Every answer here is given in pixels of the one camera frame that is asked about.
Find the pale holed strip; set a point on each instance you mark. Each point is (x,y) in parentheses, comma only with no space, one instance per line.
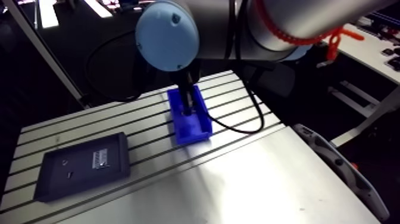
(343,165)

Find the dark blue-grey tray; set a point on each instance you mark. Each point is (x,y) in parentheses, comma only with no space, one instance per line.
(81,169)

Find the white desk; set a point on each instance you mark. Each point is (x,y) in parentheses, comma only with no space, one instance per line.
(372,53)

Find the grey metal post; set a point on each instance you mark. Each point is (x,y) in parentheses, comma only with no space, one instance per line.
(47,53)

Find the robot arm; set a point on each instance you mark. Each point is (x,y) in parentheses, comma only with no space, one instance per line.
(281,22)

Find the blue bin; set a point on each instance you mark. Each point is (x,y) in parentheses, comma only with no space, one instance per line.
(190,128)

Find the steel bolt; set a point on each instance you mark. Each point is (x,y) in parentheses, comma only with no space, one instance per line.
(69,174)

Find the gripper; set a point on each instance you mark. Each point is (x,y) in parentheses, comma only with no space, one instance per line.
(182,70)

